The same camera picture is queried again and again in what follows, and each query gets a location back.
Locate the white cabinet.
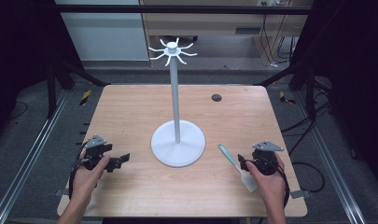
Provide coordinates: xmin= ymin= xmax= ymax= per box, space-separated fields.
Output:
xmin=54 ymin=0 xmax=151 ymax=63

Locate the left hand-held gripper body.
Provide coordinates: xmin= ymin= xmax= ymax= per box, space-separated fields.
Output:
xmin=82 ymin=133 xmax=114 ymax=171

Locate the wooden background desk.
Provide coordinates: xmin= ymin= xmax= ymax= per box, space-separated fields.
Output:
xmin=139 ymin=0 xmax=314 ymax=67

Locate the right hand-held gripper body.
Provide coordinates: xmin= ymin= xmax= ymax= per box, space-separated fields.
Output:
xmin=250 ymin=140 xmax=285 ymax=176

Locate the person's right hand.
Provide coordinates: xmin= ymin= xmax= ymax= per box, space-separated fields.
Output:
xmin=245 ymin=152 xmax=287 ymax=206

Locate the white hook stand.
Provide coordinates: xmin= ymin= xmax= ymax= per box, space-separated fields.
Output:
xmin=147 ymin=37 xmax=206 ymax=168

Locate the black metal frame stand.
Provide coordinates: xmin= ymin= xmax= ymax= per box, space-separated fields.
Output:
xmin=255 ymin=52 xmax=319 ymax=121
xmin=45 ymin=52 xmax=111 ymax=119

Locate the person's left hand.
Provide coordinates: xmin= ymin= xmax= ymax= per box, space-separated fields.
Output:
xmin=71 ymin=154 xmax=111 ymax=203

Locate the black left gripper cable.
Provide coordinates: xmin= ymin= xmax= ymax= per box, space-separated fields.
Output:
xmin=67 ymin=141 xmax=91 ymax=200

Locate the teal handled white spatula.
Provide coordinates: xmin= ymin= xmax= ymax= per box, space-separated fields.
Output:
xmin=217 ymin=143 xmax=259 ymax=193

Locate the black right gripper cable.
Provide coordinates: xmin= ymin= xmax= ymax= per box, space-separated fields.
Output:
xmin=260 ymin=155 xmax=291 ymax=209

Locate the hanging black cables bundle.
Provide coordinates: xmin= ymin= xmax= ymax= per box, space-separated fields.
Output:
xmin=259 ymin=13 xmax=297 ymax=68

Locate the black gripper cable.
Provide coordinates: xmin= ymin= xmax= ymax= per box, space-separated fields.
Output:
xmin=67 ymin=141 xmax=91 ymax=200
xmin=260 ymin=155 xmax=291 ymax=209

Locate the yellow black hazard tape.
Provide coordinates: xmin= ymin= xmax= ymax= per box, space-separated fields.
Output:
xmin=79 ymin=89 xmax=93 ymax=106
xmin=278 ymin=91 xmax=297 ymax=105

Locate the black horizontal frame bar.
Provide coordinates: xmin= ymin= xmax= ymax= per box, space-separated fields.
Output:
xmin=55 ymin=4 xmax=314 ymax=16

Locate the black floor cable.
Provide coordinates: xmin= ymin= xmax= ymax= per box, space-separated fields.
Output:
xmin=280 ymin=99 xmax=334 ymax=194

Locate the aluminium floor rail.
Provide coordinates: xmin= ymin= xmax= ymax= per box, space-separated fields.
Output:
xmin=292 ymin=91 xmax=369 ymax=224
xmin=0 ymin=89 xmax=70 ymax=224

